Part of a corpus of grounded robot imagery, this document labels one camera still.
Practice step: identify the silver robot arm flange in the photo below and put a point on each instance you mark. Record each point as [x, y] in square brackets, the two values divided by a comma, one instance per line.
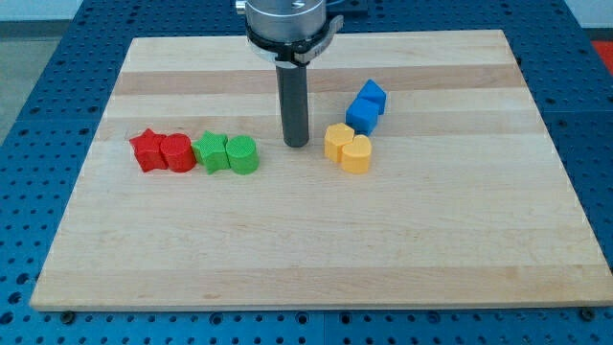
[288, 33]

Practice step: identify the light wooden board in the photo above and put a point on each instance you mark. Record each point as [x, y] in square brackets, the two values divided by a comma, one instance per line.
[466, 203]

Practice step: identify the blue pentagon block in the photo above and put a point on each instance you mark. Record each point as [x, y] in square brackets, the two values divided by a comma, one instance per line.
[372, 92]

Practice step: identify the red star block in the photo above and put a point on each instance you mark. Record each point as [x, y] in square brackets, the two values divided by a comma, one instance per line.
[146, 148]

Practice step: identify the blue cube block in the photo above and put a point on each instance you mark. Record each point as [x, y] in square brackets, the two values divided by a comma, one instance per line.
[362, 116]

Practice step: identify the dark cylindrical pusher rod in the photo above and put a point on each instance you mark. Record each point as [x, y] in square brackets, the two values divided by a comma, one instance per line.
[292, 89]

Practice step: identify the yellow hexagon block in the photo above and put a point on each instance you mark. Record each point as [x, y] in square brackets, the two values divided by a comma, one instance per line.
[336, 137]

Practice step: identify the yellow heart block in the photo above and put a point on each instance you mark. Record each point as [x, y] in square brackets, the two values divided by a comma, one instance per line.
[356, 156]

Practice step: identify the red cylinder block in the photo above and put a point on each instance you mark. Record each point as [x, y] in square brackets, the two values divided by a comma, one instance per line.
[178, 153]

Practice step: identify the green cylinder block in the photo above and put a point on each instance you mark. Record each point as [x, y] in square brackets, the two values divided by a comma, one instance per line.
[242, 154]

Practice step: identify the green star block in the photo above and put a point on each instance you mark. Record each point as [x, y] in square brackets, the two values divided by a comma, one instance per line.
[210, 152]

